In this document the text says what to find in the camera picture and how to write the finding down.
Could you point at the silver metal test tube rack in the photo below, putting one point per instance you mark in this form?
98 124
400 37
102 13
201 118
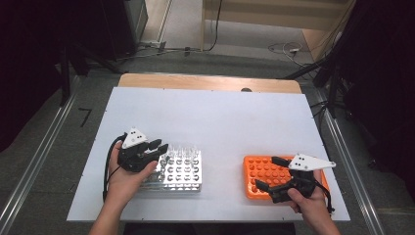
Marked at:
182 173

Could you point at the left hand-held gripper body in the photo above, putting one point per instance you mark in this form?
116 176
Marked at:
133 156

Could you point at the metal floor rail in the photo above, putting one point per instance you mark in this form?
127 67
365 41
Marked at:
39 153
352 169

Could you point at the light wooden furniture frame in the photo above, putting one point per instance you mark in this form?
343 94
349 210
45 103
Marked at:
261 16

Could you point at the person's left hand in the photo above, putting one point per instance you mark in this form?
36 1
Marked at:
124 182

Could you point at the group of clear test tubes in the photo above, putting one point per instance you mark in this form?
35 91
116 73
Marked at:
184 151

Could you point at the person's right hand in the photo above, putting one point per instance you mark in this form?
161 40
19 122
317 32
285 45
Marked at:
310 204

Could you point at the black stand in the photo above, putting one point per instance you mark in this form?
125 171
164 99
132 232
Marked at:
326 75
67 75

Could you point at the black curtain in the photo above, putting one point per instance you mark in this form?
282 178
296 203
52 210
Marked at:
23 65
385 81

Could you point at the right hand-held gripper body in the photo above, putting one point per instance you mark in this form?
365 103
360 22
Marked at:
306 161

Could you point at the person's dark clothing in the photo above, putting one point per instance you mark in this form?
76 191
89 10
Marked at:
212 229

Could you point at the dark cabinet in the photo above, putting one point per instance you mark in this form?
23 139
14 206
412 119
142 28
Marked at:
127 26

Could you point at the orange plastic test tube rack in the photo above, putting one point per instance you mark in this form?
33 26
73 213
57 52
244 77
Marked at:
261 173

